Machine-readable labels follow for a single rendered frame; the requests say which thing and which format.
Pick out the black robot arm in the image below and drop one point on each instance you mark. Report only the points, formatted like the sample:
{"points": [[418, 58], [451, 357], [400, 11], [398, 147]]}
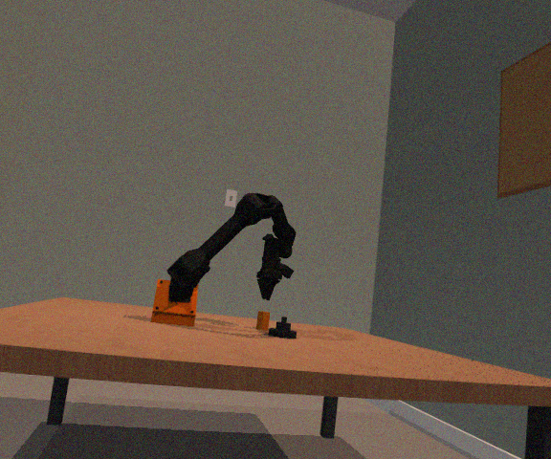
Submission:
{"points": [[186, 272]]}

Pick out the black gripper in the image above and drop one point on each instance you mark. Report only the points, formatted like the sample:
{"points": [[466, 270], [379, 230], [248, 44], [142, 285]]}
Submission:
{"points": [[268, 276]]}

